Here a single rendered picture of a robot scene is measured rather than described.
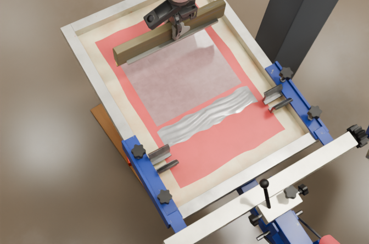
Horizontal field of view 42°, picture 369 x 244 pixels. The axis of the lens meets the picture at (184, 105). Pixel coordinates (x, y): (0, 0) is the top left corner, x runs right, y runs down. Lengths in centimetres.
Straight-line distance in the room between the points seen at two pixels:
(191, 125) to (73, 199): 109
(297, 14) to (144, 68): 64
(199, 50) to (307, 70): 129
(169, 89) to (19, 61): 140
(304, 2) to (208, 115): 58
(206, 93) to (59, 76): 131
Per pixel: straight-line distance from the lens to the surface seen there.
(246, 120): 164
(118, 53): 151
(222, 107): 164
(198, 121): 161
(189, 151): 157
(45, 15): 303
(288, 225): 148
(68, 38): 173
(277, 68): 170
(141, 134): 159
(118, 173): 254
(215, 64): 172
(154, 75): 168
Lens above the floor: 244
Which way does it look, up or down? 65 degrees down
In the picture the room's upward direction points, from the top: 10 degrees clockwise
